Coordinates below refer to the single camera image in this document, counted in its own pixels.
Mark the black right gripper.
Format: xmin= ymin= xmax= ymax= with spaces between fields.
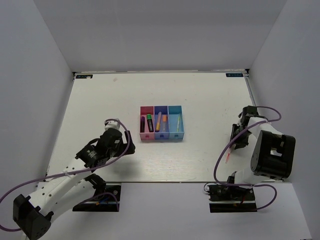
xmin=229 ymin=123 xmax=253 ymax=150

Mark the purple cap black highlighter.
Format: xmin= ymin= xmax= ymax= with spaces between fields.
xmin=140 ymin=116 xmax=146 ymax=133

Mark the green cap black highlighter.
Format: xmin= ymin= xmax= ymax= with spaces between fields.
xmin=146 ymin=114 xmax=154 ymax=133

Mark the orange cap pink highlighter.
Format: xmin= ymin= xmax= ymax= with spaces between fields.
xmin=155 ymin=111 xmax=162 ymax=132

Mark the orange cap white highlighter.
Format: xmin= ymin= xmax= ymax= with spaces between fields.
xmin=161 ymin=114 xmax=168 ymax=133

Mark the thin yellow pen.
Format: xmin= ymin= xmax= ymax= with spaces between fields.
xmin=176 ymin=114 xmax=181 ymax=132

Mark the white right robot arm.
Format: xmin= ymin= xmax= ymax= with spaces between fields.
xmin=225 ymin=105 xmax=296 ymax=200

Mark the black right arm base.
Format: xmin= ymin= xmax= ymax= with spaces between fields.
xmin=203 ymin=182 xmax=257 ymax=213

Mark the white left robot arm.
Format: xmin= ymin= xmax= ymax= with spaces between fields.
xmin=13 ymin=125 xmax=136 ymax=240

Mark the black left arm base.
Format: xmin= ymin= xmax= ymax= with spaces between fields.
xmin=72 ymin=173 xmax=122 ymax=213

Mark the thin pink pen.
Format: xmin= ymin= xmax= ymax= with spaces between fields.
xmin=225 ymin=146 xmax=235 ymax=164

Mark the pink storage bin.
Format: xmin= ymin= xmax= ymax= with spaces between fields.
xmin=139 ymin=106 xmax=155 ymax=141

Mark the dark blue storage bin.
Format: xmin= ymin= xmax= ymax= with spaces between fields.
xmin=154 ymin=105 xmax=170 ymax=140

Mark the blue label right corner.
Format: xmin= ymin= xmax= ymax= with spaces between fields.
xmin=225 ymin=72 xmax=244 ymax=78

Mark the blue label corner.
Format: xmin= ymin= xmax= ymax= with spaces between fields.
xmin=75 ymin=74 xmax=93 ymax=79
xmin=225 ymin=72 xmax=244 ymax=78

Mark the light blue storage bin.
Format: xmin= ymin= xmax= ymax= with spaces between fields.
xmin=168 ymin=105 xmax=185 ymax=140

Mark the blue label left corner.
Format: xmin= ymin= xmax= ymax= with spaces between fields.
xmin=75 ymin=74 xmax=93 ymax=79

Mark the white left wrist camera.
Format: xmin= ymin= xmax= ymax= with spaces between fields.
xmin=104 ymin=118 xmax=121 ymax=131

